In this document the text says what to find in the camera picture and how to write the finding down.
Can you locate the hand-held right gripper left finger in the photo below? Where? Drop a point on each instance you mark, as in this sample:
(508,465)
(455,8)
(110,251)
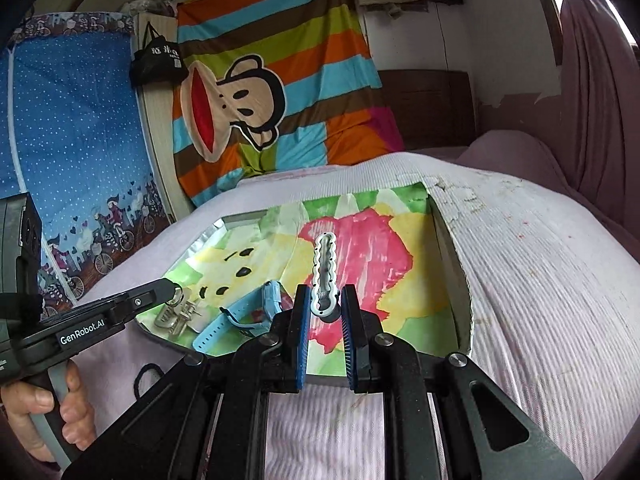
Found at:
(300,345)

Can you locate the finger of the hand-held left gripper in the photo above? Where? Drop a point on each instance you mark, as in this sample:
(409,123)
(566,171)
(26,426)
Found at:
(147,297)

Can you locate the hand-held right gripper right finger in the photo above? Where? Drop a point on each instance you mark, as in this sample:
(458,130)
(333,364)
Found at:
(351,345)

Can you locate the silver metal clip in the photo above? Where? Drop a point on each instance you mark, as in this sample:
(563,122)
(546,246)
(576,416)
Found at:
(172,322)

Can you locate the white and blue wavy hair clip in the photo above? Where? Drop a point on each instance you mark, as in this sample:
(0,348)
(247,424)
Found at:
(324,308)

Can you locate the grey metal tray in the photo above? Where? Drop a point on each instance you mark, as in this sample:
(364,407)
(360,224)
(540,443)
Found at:
(457,285)

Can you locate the person's left hand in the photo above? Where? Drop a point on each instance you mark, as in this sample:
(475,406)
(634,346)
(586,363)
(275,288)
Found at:
(25,402)

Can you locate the blue wrist watch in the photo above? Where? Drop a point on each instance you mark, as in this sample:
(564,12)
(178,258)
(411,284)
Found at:
(215,332)

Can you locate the blue dotted fabric wardrobe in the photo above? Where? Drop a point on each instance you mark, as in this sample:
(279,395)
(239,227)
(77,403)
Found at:
(75,135)

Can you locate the light wooden cabinet panel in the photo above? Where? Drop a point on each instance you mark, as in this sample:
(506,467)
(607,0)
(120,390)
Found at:
(157,130)

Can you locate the pink ribbed bed sheet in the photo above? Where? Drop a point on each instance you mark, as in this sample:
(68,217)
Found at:
(525,285)

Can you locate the black tote bag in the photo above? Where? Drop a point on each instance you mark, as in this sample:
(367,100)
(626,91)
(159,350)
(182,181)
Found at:
(155,62)

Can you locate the pink pillow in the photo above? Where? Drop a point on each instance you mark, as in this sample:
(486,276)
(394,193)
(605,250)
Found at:
(505,152)

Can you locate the brown wooden headboard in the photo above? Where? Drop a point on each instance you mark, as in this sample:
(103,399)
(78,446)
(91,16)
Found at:
(425,105)

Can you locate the striped monkey print cloth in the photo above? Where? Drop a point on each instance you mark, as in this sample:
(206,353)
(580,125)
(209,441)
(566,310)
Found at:
(300,35)

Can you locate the pink curtain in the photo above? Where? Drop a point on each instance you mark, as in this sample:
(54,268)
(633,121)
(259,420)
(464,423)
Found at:
(595,110)

